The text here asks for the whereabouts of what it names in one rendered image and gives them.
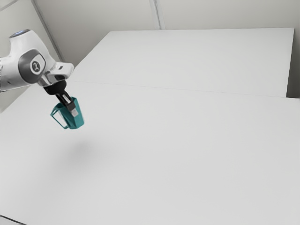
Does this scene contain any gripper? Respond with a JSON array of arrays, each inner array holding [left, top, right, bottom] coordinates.
[[43, 80, 79, 117]]

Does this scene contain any teal faceted mug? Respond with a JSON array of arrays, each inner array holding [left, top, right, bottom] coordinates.
[[50, 96, 85, 130]]

